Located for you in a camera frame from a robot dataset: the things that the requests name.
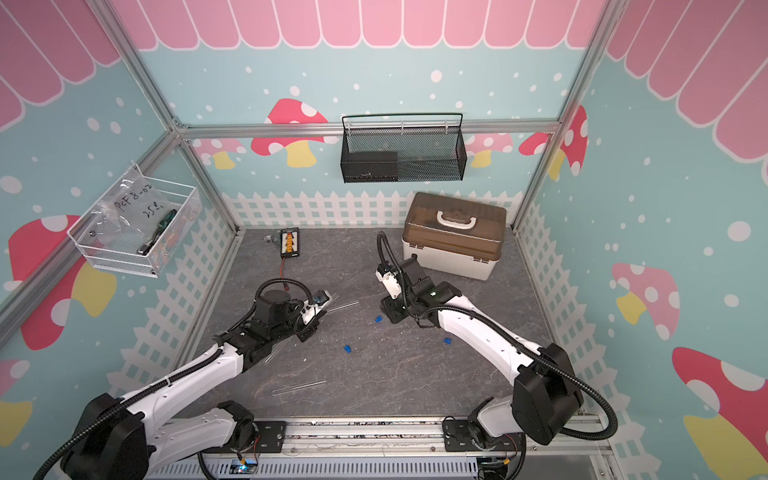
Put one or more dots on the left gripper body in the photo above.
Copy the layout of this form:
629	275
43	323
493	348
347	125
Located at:
293	325

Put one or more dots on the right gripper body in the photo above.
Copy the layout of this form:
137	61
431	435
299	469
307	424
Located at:
399	307

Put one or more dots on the clear test tube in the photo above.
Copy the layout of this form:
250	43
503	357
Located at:
297	388
275	350
334	309

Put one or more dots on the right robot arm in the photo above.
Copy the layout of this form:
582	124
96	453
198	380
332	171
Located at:
546	391

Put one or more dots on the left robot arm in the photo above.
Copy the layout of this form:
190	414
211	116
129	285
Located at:
130	437

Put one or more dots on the brown lid storage box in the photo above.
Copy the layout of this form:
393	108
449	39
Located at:
454	235

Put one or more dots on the black board yellow connectors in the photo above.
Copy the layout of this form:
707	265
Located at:
289	242

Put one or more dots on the black box in basket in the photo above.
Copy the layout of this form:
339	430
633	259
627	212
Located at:
369	166

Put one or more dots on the green tool in basket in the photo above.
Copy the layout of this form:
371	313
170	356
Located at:
164	223

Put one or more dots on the clear plastic bag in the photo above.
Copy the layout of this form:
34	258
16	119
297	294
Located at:
132	207

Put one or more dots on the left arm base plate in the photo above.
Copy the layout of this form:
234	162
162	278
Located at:
262	437

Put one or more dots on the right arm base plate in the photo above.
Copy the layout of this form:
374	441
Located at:
461	435

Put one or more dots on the black mesh wall basket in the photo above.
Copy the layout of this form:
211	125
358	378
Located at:
430	146

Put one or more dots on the white wire wall basket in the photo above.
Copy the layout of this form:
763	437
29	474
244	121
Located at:
121	256

